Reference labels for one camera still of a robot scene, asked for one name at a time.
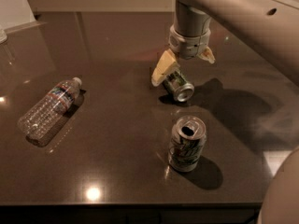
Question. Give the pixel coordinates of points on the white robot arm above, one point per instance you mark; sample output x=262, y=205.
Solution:
x=270, y=28

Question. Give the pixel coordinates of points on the white and green soda can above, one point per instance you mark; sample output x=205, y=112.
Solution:
x=188, y=138

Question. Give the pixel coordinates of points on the clear plastic water bottle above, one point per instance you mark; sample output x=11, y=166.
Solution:
x=36, y=122

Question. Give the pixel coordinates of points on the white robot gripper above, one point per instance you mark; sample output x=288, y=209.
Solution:
x=191, y=45

